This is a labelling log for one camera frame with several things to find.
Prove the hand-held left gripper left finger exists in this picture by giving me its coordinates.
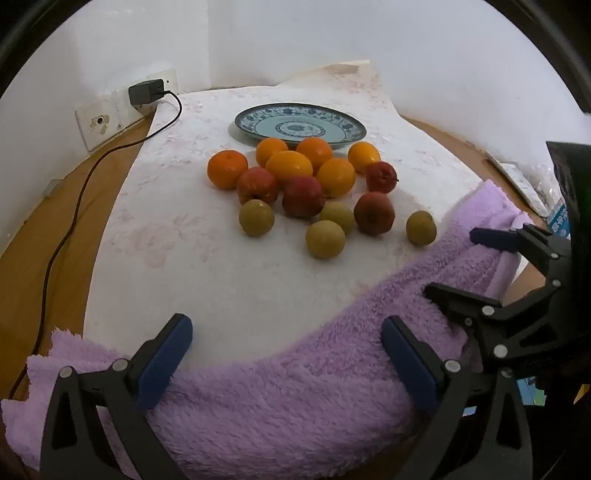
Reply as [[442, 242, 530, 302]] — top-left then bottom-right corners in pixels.
[[41, 313, 194, 480]]

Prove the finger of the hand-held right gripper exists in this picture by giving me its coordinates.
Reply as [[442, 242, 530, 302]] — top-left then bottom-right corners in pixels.
[[470, 224, 574, 289], [424, 282, 573, 379]]

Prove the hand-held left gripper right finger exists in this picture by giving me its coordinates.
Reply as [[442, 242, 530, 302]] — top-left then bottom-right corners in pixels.
[[381, 315, 536, 480]]

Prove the small green round fruit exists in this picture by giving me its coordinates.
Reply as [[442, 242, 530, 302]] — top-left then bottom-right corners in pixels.
[[406, 210, 437, 246], [305, 220, 346, 260], [239, 199, 275, 238], [318, 202, 355, 235]]

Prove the red apple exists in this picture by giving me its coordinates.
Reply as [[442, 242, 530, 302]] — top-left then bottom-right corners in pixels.
[[366, 161, 398, 194], [353, 192, 396, 236], [282, 175, 325, 219], [237, 167, 280, 205]]

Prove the large dark orange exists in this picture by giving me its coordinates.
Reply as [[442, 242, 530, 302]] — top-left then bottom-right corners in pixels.
[[207, 150, 249, 190]]

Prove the blue patterned ceramic plate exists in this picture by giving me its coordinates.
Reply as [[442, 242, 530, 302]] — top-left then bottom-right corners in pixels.
[[235, 102, 368, 150]]

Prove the blue and white packet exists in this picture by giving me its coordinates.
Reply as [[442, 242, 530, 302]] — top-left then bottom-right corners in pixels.
[[545, 198, 572, 239]]

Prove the clear plastic bag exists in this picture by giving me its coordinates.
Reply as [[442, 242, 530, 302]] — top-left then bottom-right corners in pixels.
[[485, 154, 561, 217]]

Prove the white floral table cover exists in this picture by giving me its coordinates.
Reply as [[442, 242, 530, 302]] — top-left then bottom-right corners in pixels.
[[83, 59, 485, 370]]

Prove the purple fleece towel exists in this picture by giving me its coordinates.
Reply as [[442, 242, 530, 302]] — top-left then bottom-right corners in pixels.
[[0, 180, 536, 480]]

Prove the black power adapter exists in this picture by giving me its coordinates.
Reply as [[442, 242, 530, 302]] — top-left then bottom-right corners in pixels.
[[128, 79, 168, 106]]

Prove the black power cable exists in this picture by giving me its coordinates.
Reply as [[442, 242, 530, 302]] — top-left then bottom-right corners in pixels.
[[9, 90, 183, 400]]

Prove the stained white coaxial wall plate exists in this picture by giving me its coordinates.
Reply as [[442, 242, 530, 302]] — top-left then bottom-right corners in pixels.
[[75, 99, 122, 152]]

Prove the white wall socket plate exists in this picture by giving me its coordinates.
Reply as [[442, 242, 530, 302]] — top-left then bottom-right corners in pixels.
[[111, 83, 160, 127], [148, 68, 179, 93]]

